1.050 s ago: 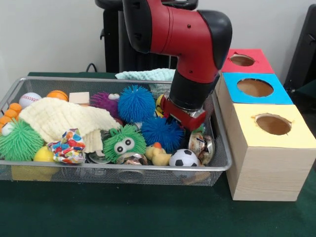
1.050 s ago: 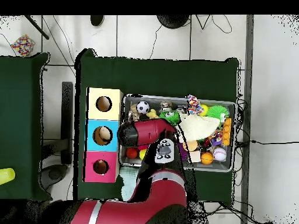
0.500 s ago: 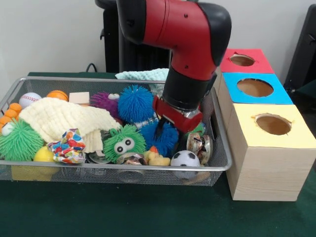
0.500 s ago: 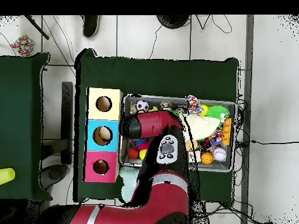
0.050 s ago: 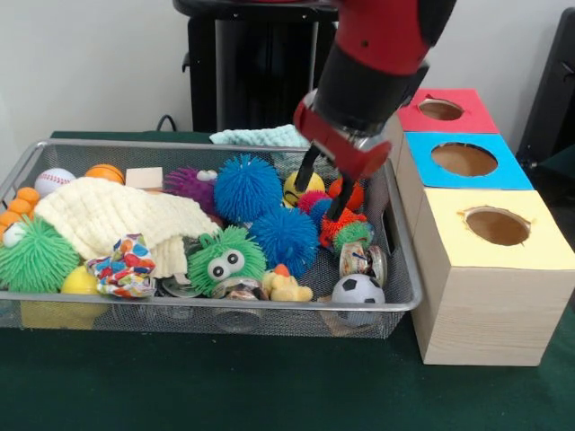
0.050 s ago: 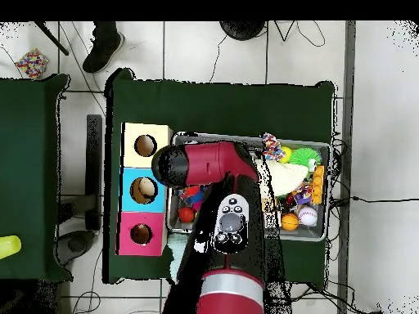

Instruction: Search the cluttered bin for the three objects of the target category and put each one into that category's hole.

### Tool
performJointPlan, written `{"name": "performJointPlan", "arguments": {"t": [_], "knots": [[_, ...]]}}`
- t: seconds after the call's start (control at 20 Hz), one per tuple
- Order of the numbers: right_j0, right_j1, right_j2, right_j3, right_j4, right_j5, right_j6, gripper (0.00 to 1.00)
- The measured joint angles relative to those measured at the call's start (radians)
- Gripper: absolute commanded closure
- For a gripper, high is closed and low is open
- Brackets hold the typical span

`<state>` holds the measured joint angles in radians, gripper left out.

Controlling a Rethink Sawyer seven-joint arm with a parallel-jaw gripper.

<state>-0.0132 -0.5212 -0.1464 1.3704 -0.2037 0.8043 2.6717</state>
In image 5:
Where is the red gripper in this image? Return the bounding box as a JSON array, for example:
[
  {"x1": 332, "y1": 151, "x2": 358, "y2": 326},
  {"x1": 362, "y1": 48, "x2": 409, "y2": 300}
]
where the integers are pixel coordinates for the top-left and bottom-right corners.
[{"x1": 294, "y1": 90, "x2": 393, "y2": 222}]

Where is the yellow plush toy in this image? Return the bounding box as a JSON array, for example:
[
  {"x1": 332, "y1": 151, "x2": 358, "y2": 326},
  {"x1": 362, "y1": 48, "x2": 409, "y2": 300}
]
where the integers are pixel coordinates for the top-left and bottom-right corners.
[{"x1": 262, "y1": 264, "x2": 314, "y2": 303}]

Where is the cream waffle cloth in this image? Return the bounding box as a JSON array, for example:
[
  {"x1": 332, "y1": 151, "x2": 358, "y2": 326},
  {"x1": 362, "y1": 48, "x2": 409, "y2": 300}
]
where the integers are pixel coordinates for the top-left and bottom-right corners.
[{"x1": 34, "y1": 177, "x2": 217, "y2": 277}]

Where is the clear mesh bin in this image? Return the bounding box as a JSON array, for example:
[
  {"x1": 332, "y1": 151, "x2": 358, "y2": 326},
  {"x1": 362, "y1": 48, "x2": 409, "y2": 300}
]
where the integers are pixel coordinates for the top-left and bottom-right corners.
[{"x1": 0, "y1": 139, "x2": 423, "y2": 339}]

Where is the wooden box with three holes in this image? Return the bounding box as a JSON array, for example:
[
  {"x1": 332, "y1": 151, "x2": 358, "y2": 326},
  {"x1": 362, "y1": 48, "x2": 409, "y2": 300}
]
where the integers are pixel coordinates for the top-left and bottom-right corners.
[{"x1": 380, "y1": 87, "x2": 575, "y2": 367}]

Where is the yellow-green ball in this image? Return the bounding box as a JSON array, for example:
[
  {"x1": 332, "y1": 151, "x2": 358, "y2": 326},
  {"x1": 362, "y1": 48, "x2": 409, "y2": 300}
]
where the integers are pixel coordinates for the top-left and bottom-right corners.
[{"x1": 284, "y1": 171, "x2": 326, "y2": 207}]

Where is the red ball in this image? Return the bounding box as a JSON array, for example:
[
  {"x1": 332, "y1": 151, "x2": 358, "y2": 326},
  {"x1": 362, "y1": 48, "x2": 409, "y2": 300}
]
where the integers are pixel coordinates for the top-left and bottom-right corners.
[{"x1": 327, "y1": 178, "x2": 366, "y2": 212}]

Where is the large blue spiky ball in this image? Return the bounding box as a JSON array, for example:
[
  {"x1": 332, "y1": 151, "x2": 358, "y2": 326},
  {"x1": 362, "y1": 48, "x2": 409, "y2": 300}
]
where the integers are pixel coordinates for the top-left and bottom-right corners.
[{"x1": 250, "y1": 207, "x2": 320, "y2": 277}]

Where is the mint green cloth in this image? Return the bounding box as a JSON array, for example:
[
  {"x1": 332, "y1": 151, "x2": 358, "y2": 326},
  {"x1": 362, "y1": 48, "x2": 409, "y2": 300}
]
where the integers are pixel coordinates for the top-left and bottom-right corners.
[{"x1": 209, "y1": 124, "x2": 311, "y2": 150}]

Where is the small soccer ball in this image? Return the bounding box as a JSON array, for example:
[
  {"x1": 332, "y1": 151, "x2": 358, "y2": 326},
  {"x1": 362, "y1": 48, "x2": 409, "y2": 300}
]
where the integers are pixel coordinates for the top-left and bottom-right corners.
[{"x1": 332, "y1": 274, "x2": 385, "y2": 306}]

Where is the green spiky ball with face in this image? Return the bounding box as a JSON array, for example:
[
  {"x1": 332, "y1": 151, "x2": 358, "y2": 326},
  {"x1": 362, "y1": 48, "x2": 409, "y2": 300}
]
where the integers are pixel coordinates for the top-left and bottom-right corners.
[{"x1": 187, "y1": 226, "x2": 268, "y2": 297}]

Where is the purple spiky ball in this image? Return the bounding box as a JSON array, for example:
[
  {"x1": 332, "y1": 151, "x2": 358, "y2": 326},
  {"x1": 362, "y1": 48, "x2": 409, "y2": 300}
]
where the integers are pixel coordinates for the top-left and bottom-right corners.
[{"x1": 164, "y1": 167, "x2": 217, "y2": 214}]

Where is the dark green tablecloth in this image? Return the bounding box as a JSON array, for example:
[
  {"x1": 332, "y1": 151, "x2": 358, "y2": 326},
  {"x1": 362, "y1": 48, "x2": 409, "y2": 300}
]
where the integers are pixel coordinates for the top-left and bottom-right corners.
[{"x1": 0, "y1": 130, "x2": 575, "y2": 431}]

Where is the multicoloured patterned cloth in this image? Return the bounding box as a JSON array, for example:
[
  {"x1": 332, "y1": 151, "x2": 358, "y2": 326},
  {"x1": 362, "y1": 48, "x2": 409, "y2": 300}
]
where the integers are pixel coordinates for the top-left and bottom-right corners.
[{"x1": 87, "y1": 235, "x2": 161, "y2": 297}]

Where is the small orange basketball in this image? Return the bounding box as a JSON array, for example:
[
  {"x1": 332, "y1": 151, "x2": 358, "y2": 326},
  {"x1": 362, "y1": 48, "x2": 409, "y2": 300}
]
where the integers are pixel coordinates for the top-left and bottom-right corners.
[{"x1": 85, "y1": 163, "x2": 125, "y2": 184}]

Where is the black chair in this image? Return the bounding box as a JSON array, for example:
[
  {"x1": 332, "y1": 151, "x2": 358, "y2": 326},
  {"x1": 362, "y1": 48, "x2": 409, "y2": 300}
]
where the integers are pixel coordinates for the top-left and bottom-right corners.
[{"x1": 517, "y1": 9, "x2": 575, "y2": 180}]

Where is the white baseball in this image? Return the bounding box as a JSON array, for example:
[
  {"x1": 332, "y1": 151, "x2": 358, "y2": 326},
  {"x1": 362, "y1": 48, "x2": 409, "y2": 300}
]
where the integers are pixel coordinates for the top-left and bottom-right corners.
[{"x1": 36, "y1": 168, "x2": 77, "y2": 196}]

